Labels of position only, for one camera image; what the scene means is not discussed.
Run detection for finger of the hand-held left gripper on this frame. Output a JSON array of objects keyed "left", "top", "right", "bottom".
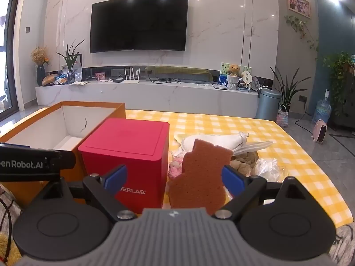
[{"left": 51, "top": 150, "right": 76, "bottom": 171}]

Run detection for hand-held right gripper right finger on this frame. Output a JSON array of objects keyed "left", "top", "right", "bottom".
[{"left": 212, "top": 165, "right": 310, "bottom": 223}]

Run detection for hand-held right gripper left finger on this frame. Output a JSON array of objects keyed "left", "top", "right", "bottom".
[{"left": 36, "top": 164, "right": 138, "bottom": 222}]

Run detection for brown plush toy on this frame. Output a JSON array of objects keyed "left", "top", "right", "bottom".
[{"left": 230, "top": 151, "right": 260, "bottom": 176}]

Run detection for brown bear-shaped sponge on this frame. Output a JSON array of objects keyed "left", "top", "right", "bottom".
[{"left": 169, "top": 139, "right": 233, "bottom": 217}]

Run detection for clear plastic packet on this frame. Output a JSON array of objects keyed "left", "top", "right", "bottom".
[{"left": 253, "top": 158, "right": 286, "bottom": 182}]

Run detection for orange cardboard box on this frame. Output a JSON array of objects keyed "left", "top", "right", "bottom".
[{"left": 0, "top": 101, "right": 126, "bottom": 208}]

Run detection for white padded cloth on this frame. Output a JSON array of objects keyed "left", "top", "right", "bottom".
[{"left": 174, "top": 131, "right": 247, "bottom": 156}]

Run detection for pink white knitted toy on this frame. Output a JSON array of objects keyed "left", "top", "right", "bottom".
[{"left": 168, "top": 151, "right": 186, "bottom": 180}]

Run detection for red cube box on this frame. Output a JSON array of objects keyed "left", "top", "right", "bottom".
[{"left": 78, "top": 118, "right": 170, "bottom": 209}]

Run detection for grey patterned cloth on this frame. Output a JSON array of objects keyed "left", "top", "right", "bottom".
[{"left": 0, "top": 184, "right": 27, "bottom": 255}]

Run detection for yellow checkered tablecloth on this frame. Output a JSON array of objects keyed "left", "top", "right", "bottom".
[{"left": 125, "top": 109, "right": 354, "bottom": 229}]

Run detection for pastel woven bag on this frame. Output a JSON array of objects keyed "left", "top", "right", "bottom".
[{"left": 276, "top": 104, "right": 289, "bottom": 127}]

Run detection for brown round ornament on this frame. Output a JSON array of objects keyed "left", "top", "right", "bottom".
[{"left": 41, "top": 74, "right": 57, "bottom": 87}]

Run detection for yellow fluffy blanket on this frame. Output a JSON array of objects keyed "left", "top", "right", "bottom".
[{"left": 0, "top": 231, "right": 21, "bottom": 266}]

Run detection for grey blue trash can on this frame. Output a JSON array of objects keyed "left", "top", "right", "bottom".
[{"left": 255, "top": 88, "right": 282, "bottom": 121}]

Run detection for dark vase with dried flowers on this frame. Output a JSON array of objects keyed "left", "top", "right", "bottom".
[{"left": 30, "top": 47, "right": 50, "bottom": 87}]

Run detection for white marble tv console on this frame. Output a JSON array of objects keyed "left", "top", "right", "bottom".
[{"left": 35, "top": 66, "right": 260, "bottom": 118}]

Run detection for pink space heater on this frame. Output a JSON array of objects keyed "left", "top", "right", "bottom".
[{"left": 311, "top": 119, "right": 328, "bottom": 145}]

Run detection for green plant in glass vase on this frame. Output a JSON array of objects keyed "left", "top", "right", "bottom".
[{"left": 56, "top": 39, "right": 85, "bottom": 84}]

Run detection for white router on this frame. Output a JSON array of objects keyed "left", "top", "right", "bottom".
[{"left": 122, "top": 67, "right": 141, "bottom": 84}]

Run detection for tall leafy potted plant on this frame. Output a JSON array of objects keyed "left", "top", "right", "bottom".
[{"left": 270, "top": 66, "right": 304, "bottom": 114}]

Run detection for green poster board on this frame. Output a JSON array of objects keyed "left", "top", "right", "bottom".
[{"left": 219, "top": 62, "right": 251, "bottom": 88}]

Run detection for blue water jug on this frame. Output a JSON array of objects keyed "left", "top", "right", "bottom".
[{"left": 312, "top": 89, "right": 332, "bottom": 125}]

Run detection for sliding glass door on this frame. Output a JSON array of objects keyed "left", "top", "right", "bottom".
[{"left": 0, "top": 0, "right": 23, "bottom": 111}]

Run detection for dark cabinet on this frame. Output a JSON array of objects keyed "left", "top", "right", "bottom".
[{"left": 331, "top": 64, "right": 355, "bottom": 133}]

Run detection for bushy vine plant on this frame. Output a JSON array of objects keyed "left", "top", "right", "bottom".
[{"left": 323, "top": 51, "right": 355, "bottom": 117}]

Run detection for hanging vine plant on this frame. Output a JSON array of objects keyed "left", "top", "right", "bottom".
[{"left": 285, "top": 15, "right": 319, "bottom": 60}]

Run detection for black power cable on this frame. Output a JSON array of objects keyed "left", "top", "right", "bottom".
[{"left": 294, "top": 100, "right": 315, "bottom": 126}]

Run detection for black cables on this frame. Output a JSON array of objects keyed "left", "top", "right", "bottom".
[{"left": 150, "top": 73, "right": 182, "bottom": 84}]

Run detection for black wall television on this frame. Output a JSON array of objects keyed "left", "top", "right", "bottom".
[{"left": 89, "top": 0, "right": 189, "bottom": 54}]

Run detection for framed wall picture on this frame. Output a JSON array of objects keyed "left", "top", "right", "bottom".
[{"left": 287, "top": 0, "right": 310, "bottom": 20}]

